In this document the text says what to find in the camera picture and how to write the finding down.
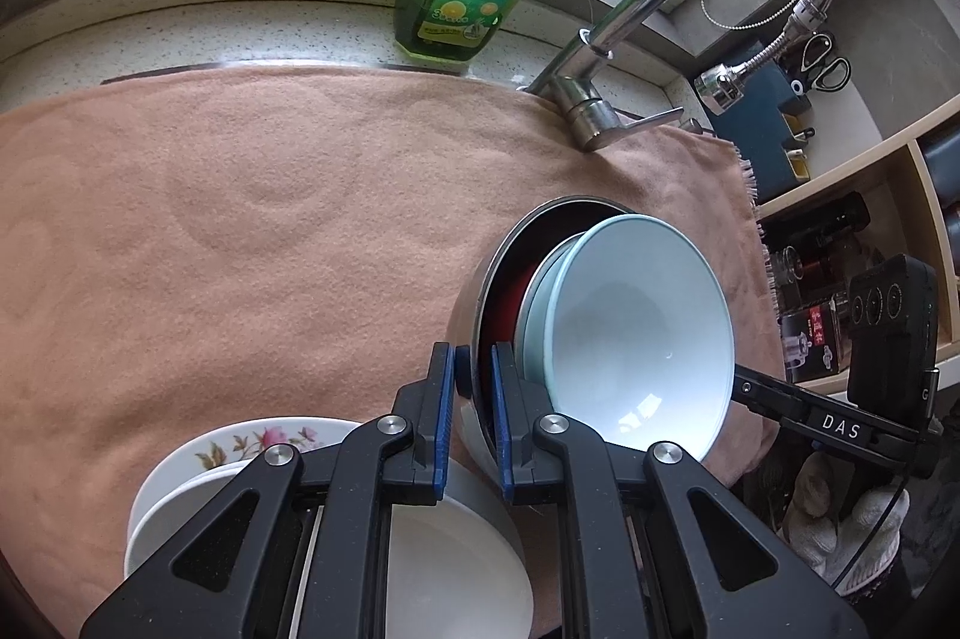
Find white plate with grey leaves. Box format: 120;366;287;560
122;457;536;639

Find large stainless steel bowl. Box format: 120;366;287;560
446;196;631;485

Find plate with pink corner flowers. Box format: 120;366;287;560
127;416;356;536

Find red steel bowl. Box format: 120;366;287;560
483;218;594;386

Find chrome kitchen faucet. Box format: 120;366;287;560
524;0;843;155

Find right white gloved hand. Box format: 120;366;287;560
778;452;910;597

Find boxed kettle package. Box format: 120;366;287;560
779;298;851;384

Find wooden shelf unit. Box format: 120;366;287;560
758;98;958;391

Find blue knife block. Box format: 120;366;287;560
708;62;812;203

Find pink towel mat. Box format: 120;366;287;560
2;67;782;637

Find black handled scissors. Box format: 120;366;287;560
778;31;853;96

